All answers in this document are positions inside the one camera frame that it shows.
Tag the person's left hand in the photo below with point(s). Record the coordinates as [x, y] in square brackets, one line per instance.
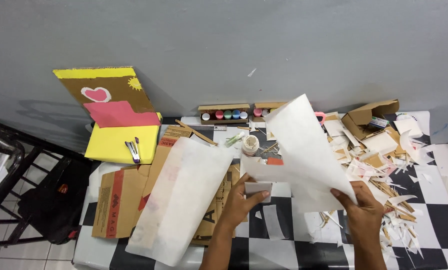
[236, 208]

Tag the person's right hand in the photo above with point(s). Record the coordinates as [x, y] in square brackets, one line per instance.
[362, 213]

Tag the small white paper block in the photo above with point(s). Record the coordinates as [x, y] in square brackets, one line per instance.
[259, 188]

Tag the large white paper sheet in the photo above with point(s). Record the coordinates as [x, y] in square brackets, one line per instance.
[302, 157]

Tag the white paper strip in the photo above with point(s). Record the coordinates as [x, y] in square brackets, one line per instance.
[273, 222]

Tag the heap of paper and cardboard scraps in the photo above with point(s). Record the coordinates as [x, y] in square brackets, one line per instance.
[381, 168]

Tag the checkered black white tablecloth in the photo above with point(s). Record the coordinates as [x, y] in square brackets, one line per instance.
[321, 240]

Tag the long translucent white paper sheet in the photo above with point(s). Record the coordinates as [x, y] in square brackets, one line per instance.
[179, 200]

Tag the orange paper piece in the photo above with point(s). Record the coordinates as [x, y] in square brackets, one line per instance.
[275, 161]

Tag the white glue jar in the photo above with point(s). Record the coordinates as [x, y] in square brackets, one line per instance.
[250, 144]

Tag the clear glue stick tube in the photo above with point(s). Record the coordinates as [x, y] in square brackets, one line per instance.
[234, 139]

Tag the metal ruler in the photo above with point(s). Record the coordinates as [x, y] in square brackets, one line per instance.
[209, 128]

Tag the brown cardboard strip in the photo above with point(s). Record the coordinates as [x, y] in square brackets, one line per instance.
[196, 132]

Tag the open brown cardboard box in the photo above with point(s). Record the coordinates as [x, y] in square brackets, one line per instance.
[366, 118]

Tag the small cardboard box of paint jars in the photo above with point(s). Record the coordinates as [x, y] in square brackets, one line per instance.
[265, 111]

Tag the flattened brown cardboard box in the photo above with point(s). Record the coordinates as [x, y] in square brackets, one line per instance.
[134, 195]

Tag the purple stapler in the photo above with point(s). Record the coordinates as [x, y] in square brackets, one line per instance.
[133, 150]

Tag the painted yellow cardboard craft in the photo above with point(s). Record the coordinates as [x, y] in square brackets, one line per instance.
[115, 112]

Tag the black bag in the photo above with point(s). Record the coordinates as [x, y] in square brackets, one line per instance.
[55, 202]

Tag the black metal chair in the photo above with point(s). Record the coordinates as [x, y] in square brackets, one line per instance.
[10, 180]

